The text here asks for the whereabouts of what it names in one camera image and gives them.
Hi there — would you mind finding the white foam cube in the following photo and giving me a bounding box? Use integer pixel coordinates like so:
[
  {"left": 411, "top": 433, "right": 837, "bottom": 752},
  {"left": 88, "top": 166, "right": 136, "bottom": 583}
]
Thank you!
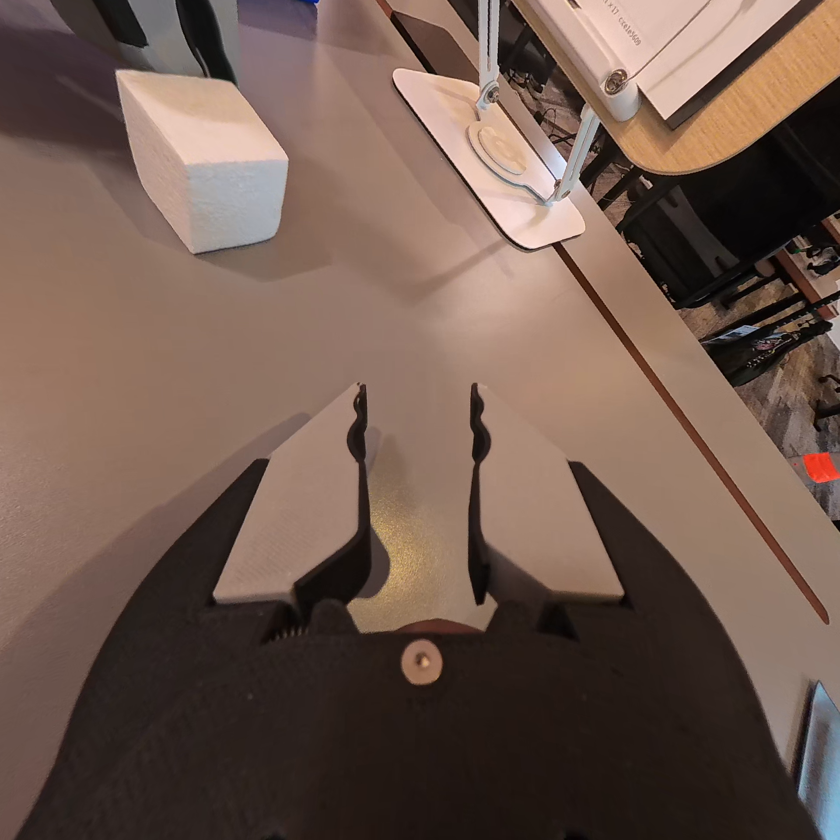
[{"left": 115, "top": 69, "right": 290, "bottom": 256}]

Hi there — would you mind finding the black printed bag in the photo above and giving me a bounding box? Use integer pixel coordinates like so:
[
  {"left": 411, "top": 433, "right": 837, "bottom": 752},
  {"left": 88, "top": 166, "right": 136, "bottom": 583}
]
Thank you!
[{"left": 702, "top": 318, "right": 840, "bottom": 388}]

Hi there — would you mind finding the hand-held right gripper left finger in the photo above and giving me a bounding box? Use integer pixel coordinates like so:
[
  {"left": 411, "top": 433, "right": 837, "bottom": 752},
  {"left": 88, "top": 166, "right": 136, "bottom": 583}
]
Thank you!
[{"left": 213, "top": 382, "right": 373, "bottom": 608}]

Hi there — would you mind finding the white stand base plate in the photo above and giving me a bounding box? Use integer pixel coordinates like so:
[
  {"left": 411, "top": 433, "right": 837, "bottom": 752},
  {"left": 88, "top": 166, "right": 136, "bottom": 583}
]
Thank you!
[{"left": 392, "top": 67, "right": 586, "bottom": 252}]

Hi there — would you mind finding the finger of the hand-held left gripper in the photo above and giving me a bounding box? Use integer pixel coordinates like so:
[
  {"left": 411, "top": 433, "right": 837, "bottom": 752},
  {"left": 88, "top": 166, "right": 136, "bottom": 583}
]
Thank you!
[
  {"left": 154, "top": 0, "right": 240, "bottom": 86},
  {"left": 62, "top": 0, "right": 158, "bottom": 70}
]

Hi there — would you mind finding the printed paper sheet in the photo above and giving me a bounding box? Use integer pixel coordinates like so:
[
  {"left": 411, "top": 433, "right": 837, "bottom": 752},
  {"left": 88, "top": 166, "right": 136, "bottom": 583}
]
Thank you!
[{"left": 525, "top": 0, "right": 805, "bottom": 122}]

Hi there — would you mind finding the grey flat panel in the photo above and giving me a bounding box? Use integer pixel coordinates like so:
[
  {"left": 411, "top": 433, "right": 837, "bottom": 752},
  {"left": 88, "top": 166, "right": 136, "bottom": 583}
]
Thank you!
[{"left": 791, "top": 681, "right": 840, "bottom": 815}]

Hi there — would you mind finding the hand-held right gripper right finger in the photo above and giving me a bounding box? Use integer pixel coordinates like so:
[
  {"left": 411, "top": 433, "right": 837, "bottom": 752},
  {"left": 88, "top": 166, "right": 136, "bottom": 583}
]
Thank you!
[{"left": 469, "top": 382, "right": 624, "bottom": 606}]

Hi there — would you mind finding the black office chair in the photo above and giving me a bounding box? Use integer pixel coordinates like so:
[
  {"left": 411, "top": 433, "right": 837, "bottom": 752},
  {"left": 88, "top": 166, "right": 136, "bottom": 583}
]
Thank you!
[{"left": 617, "top": 174, "right": 811, "bottom": 311}]

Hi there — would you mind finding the white sheet holder bar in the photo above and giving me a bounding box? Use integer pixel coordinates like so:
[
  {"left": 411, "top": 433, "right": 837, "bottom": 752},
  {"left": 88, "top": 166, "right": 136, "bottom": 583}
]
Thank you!
[{"left": 525, "top": 0, "right": 645, "bottom": 123}]

